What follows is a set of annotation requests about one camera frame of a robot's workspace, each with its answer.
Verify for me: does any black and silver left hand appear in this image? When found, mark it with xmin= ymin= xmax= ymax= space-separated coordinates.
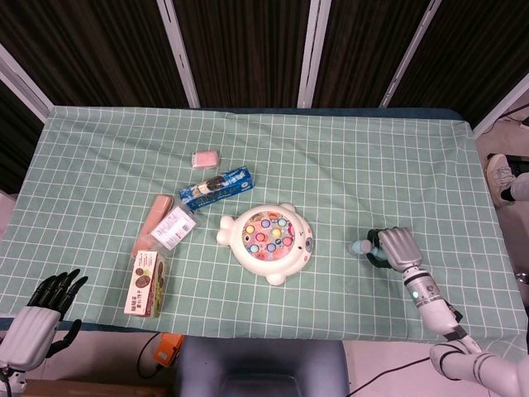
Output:
xmin=0 ymin=268 xmax=88 ymax=369

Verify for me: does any black and silver right hand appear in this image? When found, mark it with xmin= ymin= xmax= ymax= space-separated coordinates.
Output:
xmin=365 ymin=226 xmax=423 ymax=273

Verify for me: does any small light blue toy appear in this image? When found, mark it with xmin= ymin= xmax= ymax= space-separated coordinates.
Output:
xmin=349 ymin=238 xmax=389 ymax=261

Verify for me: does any white fish fishing game toy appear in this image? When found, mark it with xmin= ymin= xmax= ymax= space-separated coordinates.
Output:
xmin=216 ymin=202 xmax=315 ymax=287

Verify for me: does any green checked tablecloth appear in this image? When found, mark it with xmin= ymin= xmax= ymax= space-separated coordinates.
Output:
xmin=0 ymin=105 xmax=529 ymax=348

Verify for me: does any white sneaker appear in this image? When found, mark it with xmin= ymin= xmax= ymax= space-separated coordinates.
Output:
xmin=485 ymin=153 xmax=516 ymax=206

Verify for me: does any white brown biscuit box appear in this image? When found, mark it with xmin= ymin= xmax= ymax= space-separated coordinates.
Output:
xmin=122 ymin=250 xmax=169 ymax=319

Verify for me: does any grey trouser leg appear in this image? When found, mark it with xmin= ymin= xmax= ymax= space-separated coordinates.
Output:
xmin=510 ymin=171 xmax=529 ymax=203

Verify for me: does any orange device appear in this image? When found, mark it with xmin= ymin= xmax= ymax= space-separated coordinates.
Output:
xmin=153 ymin=332 xmax=185 ymax=369

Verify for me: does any clear packet with white label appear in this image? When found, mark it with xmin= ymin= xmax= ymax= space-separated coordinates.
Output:
xmin=149 ymin=203 xmax=198 ymax=251

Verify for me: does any pink sausage stick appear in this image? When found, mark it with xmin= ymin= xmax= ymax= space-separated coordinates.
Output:
xmin=131 ymin=194 xmax=174 ymax=257

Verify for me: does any grey blue padded seat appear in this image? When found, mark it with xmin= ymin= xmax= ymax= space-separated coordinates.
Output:
xmin=172 ymin=337 xmax=352 ymax=397

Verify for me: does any blue cookie box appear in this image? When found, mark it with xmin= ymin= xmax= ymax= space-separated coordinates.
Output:
xmin=178 ymin=165 xmax=255 ymax=211

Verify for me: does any small pink wrapped packet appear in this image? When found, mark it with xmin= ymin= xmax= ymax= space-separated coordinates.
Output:
xmin=191 ymin=150 xmax=221 ymax=170

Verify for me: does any thin black cable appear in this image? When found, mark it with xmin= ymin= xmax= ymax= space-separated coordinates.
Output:
xmin=349 ymin=356 xmax=433 ymax=396

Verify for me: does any white frame post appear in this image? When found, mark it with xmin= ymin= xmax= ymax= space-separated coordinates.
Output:
xmin=297 ymin=0 xmax=332 ymax=109
xmin=155 ymin=0 xmax=202 ymax=109
xmin=379 ymin=0 xmax=443 ymax=108
xmin=0 ymin=43 xmax=55 ymax=124
xmin=473 ymin=72 xmax=529 ymax=138

